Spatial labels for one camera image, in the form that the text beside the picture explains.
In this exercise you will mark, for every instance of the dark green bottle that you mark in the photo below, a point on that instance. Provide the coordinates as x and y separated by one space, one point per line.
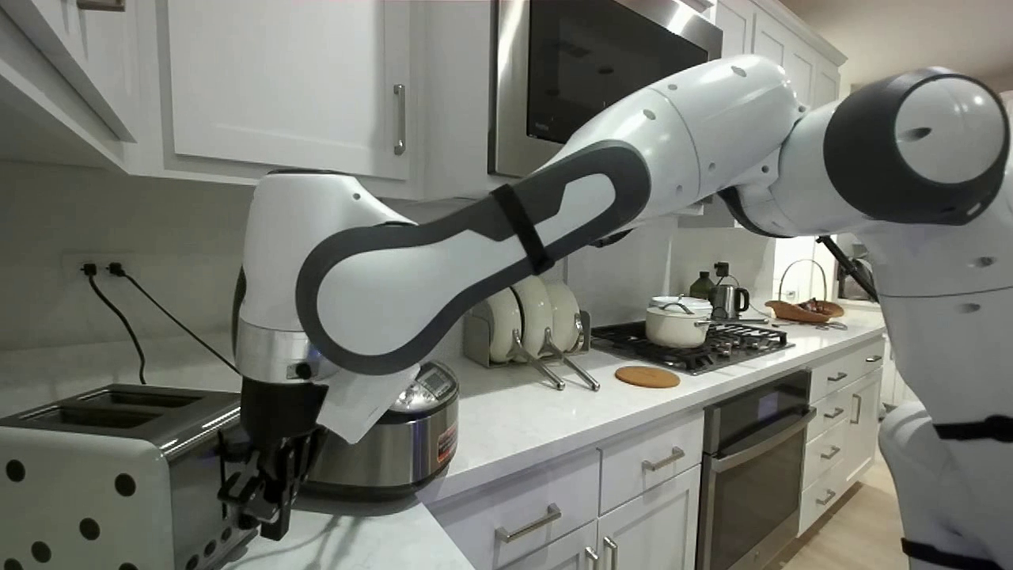
700 286

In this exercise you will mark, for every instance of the white upper cabinet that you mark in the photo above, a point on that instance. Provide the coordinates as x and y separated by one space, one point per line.
66 74

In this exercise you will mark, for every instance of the white polka dot toaster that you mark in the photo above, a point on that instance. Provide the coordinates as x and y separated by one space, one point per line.
97 486

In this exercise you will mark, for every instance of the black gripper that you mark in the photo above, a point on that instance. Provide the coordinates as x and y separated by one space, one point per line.
284 412

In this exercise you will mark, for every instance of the round cork trivet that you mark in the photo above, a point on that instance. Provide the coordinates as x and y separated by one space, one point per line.
648 377

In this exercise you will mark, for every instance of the dark steel kettle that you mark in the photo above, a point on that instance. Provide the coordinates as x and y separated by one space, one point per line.
726 299

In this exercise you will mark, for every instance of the white counter drawer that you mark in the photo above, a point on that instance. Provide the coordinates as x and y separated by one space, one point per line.
528 507
652 459

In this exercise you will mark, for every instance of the cream saucepan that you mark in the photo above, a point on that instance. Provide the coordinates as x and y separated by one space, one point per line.
530 313

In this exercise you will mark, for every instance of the wicker basket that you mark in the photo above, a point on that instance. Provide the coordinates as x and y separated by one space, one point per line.
809 313

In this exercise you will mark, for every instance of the white lidded pot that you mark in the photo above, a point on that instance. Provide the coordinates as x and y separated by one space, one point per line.
679 322

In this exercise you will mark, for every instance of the white drawer stack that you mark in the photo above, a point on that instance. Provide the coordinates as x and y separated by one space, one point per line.
840 432

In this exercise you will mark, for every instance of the white tall upper cabinets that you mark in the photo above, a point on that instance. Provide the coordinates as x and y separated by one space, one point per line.
779 41

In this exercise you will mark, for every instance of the stainless steel oven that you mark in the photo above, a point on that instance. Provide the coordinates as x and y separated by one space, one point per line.
754 476

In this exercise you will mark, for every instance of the stainless steel microwave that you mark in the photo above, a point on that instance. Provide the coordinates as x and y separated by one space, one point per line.
591 65

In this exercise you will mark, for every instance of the white upper cabinet door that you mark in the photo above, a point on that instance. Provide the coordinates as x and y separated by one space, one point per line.
273 83

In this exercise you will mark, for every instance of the black gas cooktop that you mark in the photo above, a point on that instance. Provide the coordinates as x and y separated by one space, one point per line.
728 343

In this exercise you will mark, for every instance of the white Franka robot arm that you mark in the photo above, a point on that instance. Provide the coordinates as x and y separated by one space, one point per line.
718 114

